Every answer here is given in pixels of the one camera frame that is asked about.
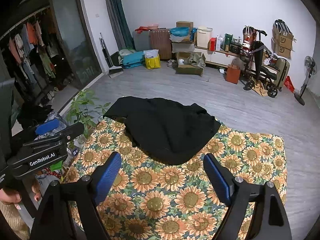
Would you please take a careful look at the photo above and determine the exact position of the yellow shopping bag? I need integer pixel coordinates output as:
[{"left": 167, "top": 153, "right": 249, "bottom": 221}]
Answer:
[{"left": 145, "top": 49, "right": 161, "bottom": 69}]

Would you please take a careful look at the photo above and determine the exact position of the open printed cardboard box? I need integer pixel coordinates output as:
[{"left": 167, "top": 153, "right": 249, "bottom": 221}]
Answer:
[{"left": 272, "top": 19, "right": 295, "bottom": 47}]

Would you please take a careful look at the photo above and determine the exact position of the low white cabinet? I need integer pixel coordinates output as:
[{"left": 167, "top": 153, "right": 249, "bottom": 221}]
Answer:
[{"left": 195, "top": 45, "right": 253, "bottom": 71}]

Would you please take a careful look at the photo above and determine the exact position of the closed printed cardboard box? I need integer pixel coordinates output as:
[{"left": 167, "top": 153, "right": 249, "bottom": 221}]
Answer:
[{"left": 271, "top": 38, "right": 293, "bottom": 59}]

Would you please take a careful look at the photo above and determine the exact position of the blue basin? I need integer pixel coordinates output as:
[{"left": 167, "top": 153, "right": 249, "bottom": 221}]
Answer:
[{"left": 169, "top": 27, "right": 190, "bottom": 37}]

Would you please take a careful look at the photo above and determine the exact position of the black garment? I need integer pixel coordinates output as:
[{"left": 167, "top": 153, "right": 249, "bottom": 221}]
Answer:
[{"left": 103, "top": 96, "right": 222, "bottom": 166}]

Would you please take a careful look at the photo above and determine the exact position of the teal zip bag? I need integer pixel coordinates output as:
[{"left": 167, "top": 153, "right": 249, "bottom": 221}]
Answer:
[{"left": 122, "top": 51, "right": 146, "bottom": 69}]

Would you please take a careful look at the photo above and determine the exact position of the green potted plant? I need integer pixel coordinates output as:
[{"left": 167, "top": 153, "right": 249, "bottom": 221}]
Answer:
[{"left": 65, "top": 89, "right": 111, "bottom": 139}]

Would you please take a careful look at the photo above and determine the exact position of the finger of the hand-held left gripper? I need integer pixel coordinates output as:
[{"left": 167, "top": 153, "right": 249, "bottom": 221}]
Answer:
[
  {"left": 35, "top": 119, "right": 60, "bottom": 136},
  {"left": 61, "top": 123, "right": 85, "bottom": 140}
]

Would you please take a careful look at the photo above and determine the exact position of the white storage box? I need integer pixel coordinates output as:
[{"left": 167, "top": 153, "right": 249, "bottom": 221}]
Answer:
[{"left": 196, "top": 26, "right": 213, "bottom": 48}]

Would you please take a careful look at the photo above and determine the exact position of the tall cardboard box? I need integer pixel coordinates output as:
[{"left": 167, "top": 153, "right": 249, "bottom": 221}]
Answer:
[{"left": 176, "top": 21, "right": 194, "bottom": 42}]

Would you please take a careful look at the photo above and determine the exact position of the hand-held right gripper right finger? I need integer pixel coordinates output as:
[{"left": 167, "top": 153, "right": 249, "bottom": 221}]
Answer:
[{"left": 203, "top": 153, "right": 293, "bottom": 240}]

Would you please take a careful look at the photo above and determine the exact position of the olive suitcase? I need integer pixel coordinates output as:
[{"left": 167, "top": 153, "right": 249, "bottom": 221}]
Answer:
[{"left": 275, "top": 57, "right": 290, "bottom": 92}]

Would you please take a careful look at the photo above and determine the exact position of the flat cardboard box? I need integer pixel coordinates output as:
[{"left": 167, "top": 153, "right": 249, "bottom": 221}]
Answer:
[{"left": 171, "top": 41, "right": 195, "bottom": 53}]

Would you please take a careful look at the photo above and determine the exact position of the green carton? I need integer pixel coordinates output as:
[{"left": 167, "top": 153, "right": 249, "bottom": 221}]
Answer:
[{"left": 223, "top": 33, "right": 233, "bottom": 52}]

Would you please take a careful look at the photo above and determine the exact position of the person's left forearm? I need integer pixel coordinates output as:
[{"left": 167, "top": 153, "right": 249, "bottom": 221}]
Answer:
[{"left": 0, "top": 202, "right": 30, "bottom": 240}]

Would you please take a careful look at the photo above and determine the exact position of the sunflower print blanket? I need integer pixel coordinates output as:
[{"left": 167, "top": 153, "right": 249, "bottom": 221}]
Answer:
[{"left": 60, "top": 116, "right": 288, "bottom": 240}]

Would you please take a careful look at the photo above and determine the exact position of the grey dustpan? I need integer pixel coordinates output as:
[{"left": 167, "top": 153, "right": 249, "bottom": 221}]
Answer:
[{"left": 109, "top": 65, "right": 123, "bottom": 78}]

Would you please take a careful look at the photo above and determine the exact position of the black standing fan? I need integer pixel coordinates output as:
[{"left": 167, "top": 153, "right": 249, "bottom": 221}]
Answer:
[{"left": 294, "top": 56, "right": 317, "bottom": 106}]

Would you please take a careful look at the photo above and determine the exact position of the white stick broom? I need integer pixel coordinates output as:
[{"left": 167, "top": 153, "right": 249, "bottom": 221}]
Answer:
[{"left": 99, "top": 32, "right": 113, "bottom": 68}]

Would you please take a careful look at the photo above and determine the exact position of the teal curtain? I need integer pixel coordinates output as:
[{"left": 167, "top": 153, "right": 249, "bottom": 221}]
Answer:
[{"left": 102, "top": 0, "right": 137, "bottom": 53}]

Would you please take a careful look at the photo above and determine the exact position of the row of shoes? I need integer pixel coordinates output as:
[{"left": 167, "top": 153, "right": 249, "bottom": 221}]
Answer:
[{"left": 40, "top": 79, "right": 75, "bottom": 105}]

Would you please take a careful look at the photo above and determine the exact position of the striped tote bag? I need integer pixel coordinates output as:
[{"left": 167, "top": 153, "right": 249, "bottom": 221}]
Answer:
[{"left": 242, "top": 26, "right": 259, "bottom": 50}]

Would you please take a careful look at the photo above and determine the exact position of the glass sliding door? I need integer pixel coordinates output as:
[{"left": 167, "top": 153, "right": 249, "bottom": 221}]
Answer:
[{"left": 49, "top": 0, "right": 103, "bottom": 88}]

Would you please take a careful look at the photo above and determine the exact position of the grey suitcase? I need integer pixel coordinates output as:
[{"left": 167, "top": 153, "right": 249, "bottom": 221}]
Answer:
[{"left": 132, "top": 30, "right": 152, "bottom": 52}]

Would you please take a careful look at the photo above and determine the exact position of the brown ribbed suitcase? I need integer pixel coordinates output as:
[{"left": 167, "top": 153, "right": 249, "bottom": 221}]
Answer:
[{"left": 149, "top": 29, "right": 173, "bottom": 60}]

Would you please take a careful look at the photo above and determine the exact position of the row of hanging clothes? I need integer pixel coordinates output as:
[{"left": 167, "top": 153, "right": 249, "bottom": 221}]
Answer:
[{"left": 7, "top": 20, "right": 60, "bottom": 80}]

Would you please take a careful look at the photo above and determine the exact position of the person's left hand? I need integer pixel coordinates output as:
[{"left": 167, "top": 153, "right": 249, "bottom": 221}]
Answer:
[{"left": 0, "top": 179, "right": 42, "bottom": 204}]

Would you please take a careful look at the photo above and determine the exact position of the orange paper bag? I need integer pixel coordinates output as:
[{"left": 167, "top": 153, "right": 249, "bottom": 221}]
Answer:
[{"left": 226, "top": 64, "right": 241, "bottom": 84}]

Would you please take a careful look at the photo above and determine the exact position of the dark clothes pile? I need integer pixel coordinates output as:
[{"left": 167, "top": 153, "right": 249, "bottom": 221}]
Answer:
[{"left": 17, "top": 103, "right": 54, "bottom": 128}]

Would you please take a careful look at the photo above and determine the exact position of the light green bag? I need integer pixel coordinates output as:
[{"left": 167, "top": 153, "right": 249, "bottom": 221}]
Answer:
[{"left": 117, "top": 49, "right": 137, "bottom": 64}]

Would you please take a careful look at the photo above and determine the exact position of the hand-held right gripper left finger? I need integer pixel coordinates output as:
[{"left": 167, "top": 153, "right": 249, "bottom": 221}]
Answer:
[{"left": 30, "top": 152, "right": 122, "bottom": 240}]

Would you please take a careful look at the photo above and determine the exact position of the black pot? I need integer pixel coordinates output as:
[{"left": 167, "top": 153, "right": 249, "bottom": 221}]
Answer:
[{"left": 230, "top": 39, "right": 242, "bottom": 54}]

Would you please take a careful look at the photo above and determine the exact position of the red bag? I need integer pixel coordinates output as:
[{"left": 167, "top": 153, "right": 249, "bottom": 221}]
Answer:
[{"left": 284, "top": 76, "right": 295, "bottom": 92}]

